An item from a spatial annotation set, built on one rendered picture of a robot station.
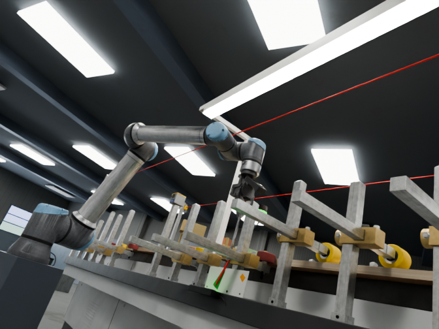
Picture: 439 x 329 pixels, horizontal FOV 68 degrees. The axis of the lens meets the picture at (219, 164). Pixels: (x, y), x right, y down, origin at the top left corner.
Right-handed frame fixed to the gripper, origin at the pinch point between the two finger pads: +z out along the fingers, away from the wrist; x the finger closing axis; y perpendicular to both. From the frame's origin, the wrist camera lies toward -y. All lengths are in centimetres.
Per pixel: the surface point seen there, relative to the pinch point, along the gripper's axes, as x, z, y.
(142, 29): 43, -210, 202
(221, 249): 6.7, 16.4, -2.8
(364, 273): -22, 13, -44
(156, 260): -7, 22, 77
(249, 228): -7.4, 2.8, 1.0
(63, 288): -128, 100, 746
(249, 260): -5.2, 16.8, -6.0
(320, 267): -21.8, 12.8, -26.6
